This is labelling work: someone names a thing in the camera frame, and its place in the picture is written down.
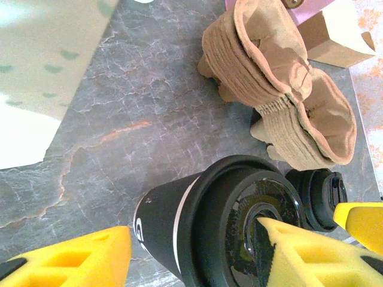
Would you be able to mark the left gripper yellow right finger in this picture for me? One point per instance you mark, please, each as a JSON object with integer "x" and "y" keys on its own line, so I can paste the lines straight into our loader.
{"x": 314, "y": 263}

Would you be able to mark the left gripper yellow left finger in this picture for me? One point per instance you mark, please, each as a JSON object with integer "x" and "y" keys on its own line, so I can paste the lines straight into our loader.
{"x": 74, "y": 263}

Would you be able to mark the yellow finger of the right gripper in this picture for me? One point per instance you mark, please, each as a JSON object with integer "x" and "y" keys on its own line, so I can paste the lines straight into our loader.
{"x": 365, "y": 221}

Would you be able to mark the stack of pulp cup carriers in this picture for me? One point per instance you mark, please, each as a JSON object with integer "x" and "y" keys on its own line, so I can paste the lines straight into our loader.
{"x": 239, "y": 74}

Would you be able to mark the stack of black cup lids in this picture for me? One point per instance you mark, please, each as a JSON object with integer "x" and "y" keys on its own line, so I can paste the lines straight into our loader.
{"x": 314, "y": 197}

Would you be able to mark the brown cardboard napkin tray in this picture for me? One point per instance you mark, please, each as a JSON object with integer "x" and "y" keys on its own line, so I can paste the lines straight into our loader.
{"x": 323, "y": 42}

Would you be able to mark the stack of white napkins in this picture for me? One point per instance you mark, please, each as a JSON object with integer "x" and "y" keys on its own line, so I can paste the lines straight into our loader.
{"x": 344, "y": 24}

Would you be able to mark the pink holder cup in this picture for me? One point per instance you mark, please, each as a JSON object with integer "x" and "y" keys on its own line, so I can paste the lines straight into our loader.
{"x": 305, "y": 12}

